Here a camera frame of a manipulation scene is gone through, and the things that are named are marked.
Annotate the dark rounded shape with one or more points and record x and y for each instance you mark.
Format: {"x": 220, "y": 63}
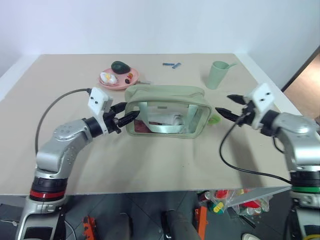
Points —
{"x": 126, "y": 225}

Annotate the white toy egg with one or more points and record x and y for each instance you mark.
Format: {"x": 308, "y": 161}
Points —
{"x": 108, "y": 78}

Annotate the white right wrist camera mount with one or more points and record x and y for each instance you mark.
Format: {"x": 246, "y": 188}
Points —
{"x": 262, "y": 96}

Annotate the small orange toy piece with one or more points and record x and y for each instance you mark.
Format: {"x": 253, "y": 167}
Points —
{"x": 129, "y": 75}

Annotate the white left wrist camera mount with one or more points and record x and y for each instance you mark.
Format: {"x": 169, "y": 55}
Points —
{"x": 97, "y": 98}

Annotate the green clear-sided zip pouch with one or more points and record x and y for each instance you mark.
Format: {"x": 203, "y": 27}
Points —
{"x": 165, "y": 93}

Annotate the pink plate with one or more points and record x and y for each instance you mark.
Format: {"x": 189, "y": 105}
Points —
{"x": 120, "y": 85}

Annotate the white shoe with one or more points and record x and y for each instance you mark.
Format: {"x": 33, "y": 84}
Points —
{"x": 251, "y": 236}

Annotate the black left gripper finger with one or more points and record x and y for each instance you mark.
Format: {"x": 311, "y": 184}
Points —
{"x": 128, "y": 119}
{"x": 119, "y": 107}

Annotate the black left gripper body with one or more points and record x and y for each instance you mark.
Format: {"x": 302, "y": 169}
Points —
{"x": 113, "y": 122}

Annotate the light green cup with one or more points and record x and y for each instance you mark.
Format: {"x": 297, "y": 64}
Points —
{"x": 215, "y": 76}

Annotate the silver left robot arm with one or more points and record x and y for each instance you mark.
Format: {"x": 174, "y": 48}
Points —
{"x": 62, "y": 140}

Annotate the clear bag of toys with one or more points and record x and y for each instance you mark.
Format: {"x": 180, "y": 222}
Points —
{"x": 252, "y": 205}

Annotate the small black toy piece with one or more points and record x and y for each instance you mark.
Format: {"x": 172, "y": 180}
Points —
{"x": 127, "y": 81}

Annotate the orange metal frame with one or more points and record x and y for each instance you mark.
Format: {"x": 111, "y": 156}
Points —
{"x": 202, "y": 220}
{"x": 88, "y": 227}

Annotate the dark green toy avocado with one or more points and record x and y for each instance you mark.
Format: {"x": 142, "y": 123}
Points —
{"x": 120, "y": 67}

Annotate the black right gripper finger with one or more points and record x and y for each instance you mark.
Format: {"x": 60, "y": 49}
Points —
{"x": 238, "y": 99}
{"x": 228, "y": 114}

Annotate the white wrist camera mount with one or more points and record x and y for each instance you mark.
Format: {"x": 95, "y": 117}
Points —
{"x": 262, "y": 96}
{"x": 97, "y": 98}

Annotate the dark rounded cylinder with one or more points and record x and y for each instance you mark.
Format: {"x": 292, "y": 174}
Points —
{"x": 180, "y": 225}

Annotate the brown wooden door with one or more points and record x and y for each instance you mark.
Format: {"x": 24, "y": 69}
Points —
{"x": 305, "y": 80}

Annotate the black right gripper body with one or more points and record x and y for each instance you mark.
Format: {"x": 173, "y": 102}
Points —
{"x": 247, "y": 115}

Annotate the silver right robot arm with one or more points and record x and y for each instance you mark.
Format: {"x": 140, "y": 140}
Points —
{"x": 297, "y": 130}

